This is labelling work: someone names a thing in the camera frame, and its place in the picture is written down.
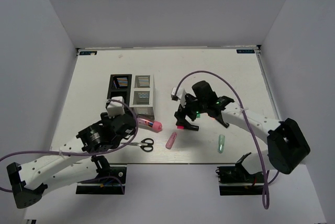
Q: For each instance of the white mesh organizer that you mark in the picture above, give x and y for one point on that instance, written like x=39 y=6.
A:
x=142 y=92

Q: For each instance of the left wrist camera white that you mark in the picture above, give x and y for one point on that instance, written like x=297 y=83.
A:
x=115 y=107

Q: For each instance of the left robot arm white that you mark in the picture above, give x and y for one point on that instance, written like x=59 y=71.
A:
x=81 y=159

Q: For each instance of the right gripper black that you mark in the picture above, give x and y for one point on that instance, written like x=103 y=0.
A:
x=182 y=112

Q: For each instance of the left blue table label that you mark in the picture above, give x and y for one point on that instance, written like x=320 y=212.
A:
x=88 y=53

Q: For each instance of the pink translucent small tube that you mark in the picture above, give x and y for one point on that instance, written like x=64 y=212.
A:
x=171 y=140

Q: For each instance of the blue table label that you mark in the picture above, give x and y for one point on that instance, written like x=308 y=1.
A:
x=88 y=53
x=245 y=51

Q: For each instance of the black mesh organizer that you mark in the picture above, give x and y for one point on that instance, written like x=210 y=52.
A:
x=119 y=86

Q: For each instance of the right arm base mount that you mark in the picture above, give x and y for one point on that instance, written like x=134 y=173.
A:
x=245 y=177

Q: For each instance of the green translucent small tube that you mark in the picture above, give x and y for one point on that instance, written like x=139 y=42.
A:
x=221 y=143

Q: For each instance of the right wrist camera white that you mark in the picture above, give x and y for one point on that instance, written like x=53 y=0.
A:
x=178 y=94

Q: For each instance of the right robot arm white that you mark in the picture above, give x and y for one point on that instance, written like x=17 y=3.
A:
x=286 y=144

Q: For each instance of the black handled scissors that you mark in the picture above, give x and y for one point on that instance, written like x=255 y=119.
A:
x=145 y=145

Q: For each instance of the right blue table label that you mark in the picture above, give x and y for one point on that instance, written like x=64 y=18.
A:
x=245 y=51

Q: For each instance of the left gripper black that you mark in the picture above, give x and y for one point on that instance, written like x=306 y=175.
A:
x=105 y=119

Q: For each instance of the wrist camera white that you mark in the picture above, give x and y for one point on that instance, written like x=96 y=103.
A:
x=115 y=107
x=178 y=94

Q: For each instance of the pink black highlighter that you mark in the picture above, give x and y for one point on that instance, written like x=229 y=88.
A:
x=192 y=128

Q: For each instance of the right aluminium table rail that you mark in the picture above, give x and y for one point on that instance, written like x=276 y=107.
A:
x=266 y=81

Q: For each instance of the orange black highlighter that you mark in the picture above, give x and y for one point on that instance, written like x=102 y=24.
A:
x=221 y=121

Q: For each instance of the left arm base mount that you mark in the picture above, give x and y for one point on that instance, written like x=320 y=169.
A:
x=109 y=183

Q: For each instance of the pink capped clear tube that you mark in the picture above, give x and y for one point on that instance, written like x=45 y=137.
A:
x=150 y=124

